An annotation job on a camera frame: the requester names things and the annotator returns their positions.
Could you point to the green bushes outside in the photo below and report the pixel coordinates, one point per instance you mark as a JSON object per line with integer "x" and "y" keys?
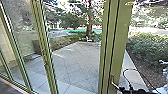
{"x": 146, "y": 46}

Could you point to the metal outdoor chair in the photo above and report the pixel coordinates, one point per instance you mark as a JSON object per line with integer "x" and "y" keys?
{"x": 88, "y": 38}

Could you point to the tree outside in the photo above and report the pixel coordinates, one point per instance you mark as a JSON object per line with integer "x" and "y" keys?
{"x": 89, "y": 20}

